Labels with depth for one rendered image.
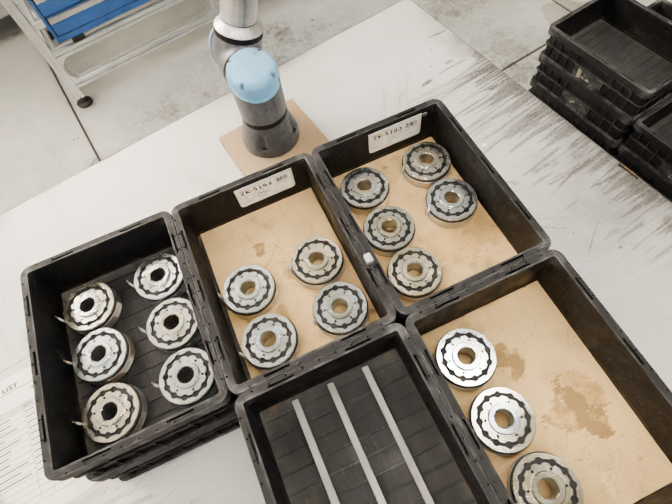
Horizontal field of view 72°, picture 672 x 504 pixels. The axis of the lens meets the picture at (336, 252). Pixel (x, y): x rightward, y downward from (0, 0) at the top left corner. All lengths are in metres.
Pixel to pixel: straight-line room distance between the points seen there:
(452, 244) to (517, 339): 0.22
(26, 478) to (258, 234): 0.67
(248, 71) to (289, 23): 1.75
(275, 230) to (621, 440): 0.72
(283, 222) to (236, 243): 0.11
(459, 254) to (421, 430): 0.34
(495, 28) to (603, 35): 0.87
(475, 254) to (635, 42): 1.24
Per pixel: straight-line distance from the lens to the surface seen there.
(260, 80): 1.10
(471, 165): 0.99
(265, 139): 1.20
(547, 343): 0.91
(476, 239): 0.97
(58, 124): 2.83
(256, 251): 0.97
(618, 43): 2.00
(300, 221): 0.99
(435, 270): 0.89
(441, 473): 0.84
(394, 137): 1.04
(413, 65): 1.46
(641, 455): 0.93
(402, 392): 0.85
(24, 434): 1.22
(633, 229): 1.24
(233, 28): 1.19
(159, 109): 2.61
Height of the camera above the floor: 1.66
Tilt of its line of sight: 62 degrees down
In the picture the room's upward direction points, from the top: 12 degrees counter-clockwise
